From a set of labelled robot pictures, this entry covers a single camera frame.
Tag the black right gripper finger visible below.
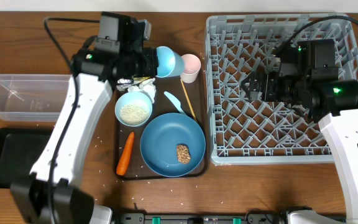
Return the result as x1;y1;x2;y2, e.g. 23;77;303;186
241;82;266;101
241;71;268;86

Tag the light blue plastic cup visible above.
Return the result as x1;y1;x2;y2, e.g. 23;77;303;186
157;46;185;78

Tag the pink plastic cup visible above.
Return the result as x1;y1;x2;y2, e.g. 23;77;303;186
180;54;201;83

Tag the dark blue plate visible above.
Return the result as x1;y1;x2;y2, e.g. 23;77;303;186
140;113;206;177

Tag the brown food scrap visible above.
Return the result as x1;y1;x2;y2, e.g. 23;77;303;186
177;144;191;164

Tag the orange carrot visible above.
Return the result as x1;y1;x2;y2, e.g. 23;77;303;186
116;132;135;176

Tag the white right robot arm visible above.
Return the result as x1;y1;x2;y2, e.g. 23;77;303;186
241;39;358;223

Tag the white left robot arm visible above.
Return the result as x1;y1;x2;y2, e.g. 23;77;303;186
10;47;160;223

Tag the grey dishwasher rack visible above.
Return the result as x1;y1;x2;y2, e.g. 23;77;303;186
204;14;358;166

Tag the yellow green wrapper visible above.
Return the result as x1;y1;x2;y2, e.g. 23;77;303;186
133;77;150;85

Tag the crumpled aluminium foil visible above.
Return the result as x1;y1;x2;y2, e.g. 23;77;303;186
116;78;134;91

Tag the crumpled white tissue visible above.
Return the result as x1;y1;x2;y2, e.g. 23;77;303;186
127;78;157;104

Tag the light blue rice bowl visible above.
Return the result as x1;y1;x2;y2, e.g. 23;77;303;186
115;92;153;127

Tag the dark brown serving tray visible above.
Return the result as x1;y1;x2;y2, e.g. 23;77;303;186
114;75;209;180

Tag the light blue plastic knife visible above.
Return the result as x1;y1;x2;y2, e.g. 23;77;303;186
164;91;186;115

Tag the wooden chopstick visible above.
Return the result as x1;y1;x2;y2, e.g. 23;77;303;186
180;79;197;122

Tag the clear plastic bin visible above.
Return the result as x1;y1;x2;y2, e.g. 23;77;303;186
0;74;70;122

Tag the black tray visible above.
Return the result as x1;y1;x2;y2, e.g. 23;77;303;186
0;128;52;189

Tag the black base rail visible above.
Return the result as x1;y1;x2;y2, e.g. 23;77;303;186
111;213;286;224

